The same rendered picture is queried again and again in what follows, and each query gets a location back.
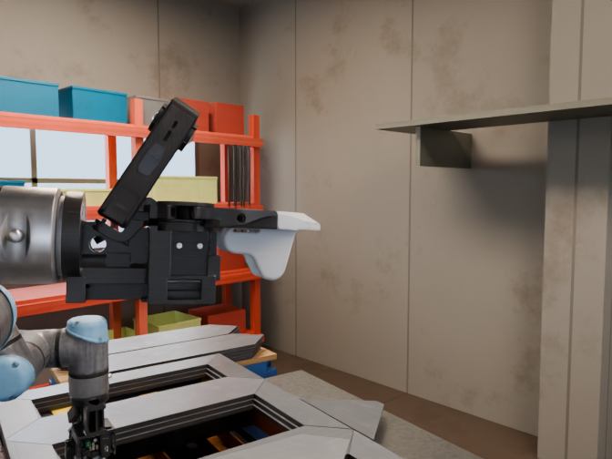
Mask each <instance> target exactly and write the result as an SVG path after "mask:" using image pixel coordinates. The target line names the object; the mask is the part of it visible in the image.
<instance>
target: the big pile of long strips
mask: <svg viewBox="0 0 612 459"><path fill-rule="evenodd" d="M262 340H263V335H257V334H240V331H239V327H238V326H231V325H211V324H209V325H203V326H197V327H191V328H185V329H179V330H174V331H163V332H156V333H151V334H144V335H139V336H133V337H127V338H121V339H115V340H109V342H108V364H109V373H111V374H112V373H118V372H126V371H131V370H136V369H141V368H146V367H150V366H155V365H160V364H165V363H170V362H178V361H183V360H188V359H193V358H198V357H202V356H207V355H212V354H217V353H220V354H222V355H224V356H225V357H227V358H229V359H231V360H232V361H234V362H241V361H245V360H249V359H252V358H253V357H254V355H255V354H256V353H257V352H258V351H259V350H260V348H261V343H262Z"/></svg>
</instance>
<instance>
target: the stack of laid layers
mask: <svg viewBox="0 0 612 459"><path fill-rule="evenodd" d="M203 377H207V378H208V379H210V380H215V379H219V378H223V377H227V376H226V375H224V374H222V373H221V372H219V371H217V370H216V369H214V368H212V367H211V366H209V365H208V364H205V365H201V366H197V367H192V368H188V369H183V370H178V371H174V372H165V373H161V374H156V375H151V376H147V377H142V378H137V379H134V380H129V381H124V382H116V383H111V384H110V385H109V390H108V398H111V397H116V396H119V395H124V394H128V393H136V392H140V391H145V390H149V389H153V388H158V387H161V386H166V385H171V384H174V383H182V382H186V381H191V380H195V379H199V378H203ZM31 401H32V403H33V405H34V407H35V408H36V412H37V414H38V416H39V418H41V415H40V413H43V412H48V411H53V410H56V409H61V408H65V407H69V406H73V405H71V403H70V395H69V393H62V394H58V395H53V396H48V397H44V398H39V399H34V400H31ZM252 409H253V410H254V411H256V412H257V413H259V414H260V415H262V416H263V417H265V418H266V419H268V420H269V421H271V422H272V423H274V424H275V425H277V426H278V427H280V428H281V429H282V430H283V431H285V432H283V433H278V434H275V435H272V436H269V437H266V438H263V439H260V440H257V441H254V442H251V443H248V444H243V445H240V446H237V447H233V448H230V449H228V450H225V451H222V452H218V453H215V454H211V455H207V456H204V457H201V458H199V459H210V458H213V457H217V456H221V455H224V454H230V453H233V452H237V451H240V450H243V449H247V448H250V447H253V446H257V445H260V444H266V443H269V442H273V441H276V440H280V439H283V438H286V437H290V436H293V435H296V434H312V435H320V436H329V437H337V438H345V439H351V441H350V444H349V447H348V450H347V452H346V455H345V457H344V459H356V458H354V457H353V456H351V455H350V454H349V452H350V448H351V443H352V434H353V429H344V428H333V427H321V426H309V425H303V424H301V423H299V422H297V421H296V420H294V419H293V418H291V417H289V416H288V415H287V414H286V413H284V412H282V411H280V410H279V409H277V408H276V407H274V406H273V405H271V404H269V403H267V402H266V401H264V400H262V399H261V398H260V397H259V396H257V395H256V394H255V393H254V394H251V395H248V396H244V397H240V398H237V399H233V400H229V401H226V402H222V403H215V404H212V405H208V406H204V407H200V408H197V409H193V410H189V411H186V412H182V413H175V414H172V415H168V416H164V417H160V418H157V419H153V420H149V421H145V422H142V423H135V424H131V425H128V426H124V427H120V428H117V429H116V446H117V445H121V444H126V443H130V442H134V441H136V440H140V439H144V438H147V437H150V436H154V435H158V434H163V433H167V432H170V431H174V430H178V429H181V428H184V427H188V426H191V425H194V424H198V423H205V422H207V421H211V420H215V419H218V418H221V417H225V416H229V415H232V414H235V413H241V412H245V411H248V410H252ZM0 436H1V439H2V443H3V447H4V449H5V456H6V459H10V455H9V453H8V449H7V446H6V442H5V437H4V434H3V430H2V427H1V424H0ZM52 445H53V447H54V450H55V452H56V455H57V457H58V459H66V458H65V447H66V443H65V442H62V443H58V444H52Z"/></svg>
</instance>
